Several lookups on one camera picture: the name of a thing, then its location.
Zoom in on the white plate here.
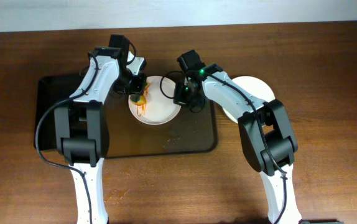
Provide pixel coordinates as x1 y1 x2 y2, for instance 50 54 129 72
231 76 276 109
128 76 181 125

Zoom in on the orange green sponge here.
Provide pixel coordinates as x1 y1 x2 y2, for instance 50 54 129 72
129 82 150 106

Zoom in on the dark brown serving tray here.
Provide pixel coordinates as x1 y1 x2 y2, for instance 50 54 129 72
104 75 218 159

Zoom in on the white plate back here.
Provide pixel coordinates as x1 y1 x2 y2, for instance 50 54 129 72
128 76 181 125

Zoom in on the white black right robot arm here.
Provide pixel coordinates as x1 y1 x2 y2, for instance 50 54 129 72
174 62 302 223

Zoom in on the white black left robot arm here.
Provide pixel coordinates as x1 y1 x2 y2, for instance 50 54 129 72
53 47 146 223

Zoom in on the black rectangular sponge tray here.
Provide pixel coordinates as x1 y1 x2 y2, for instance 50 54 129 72
34 73 104 152

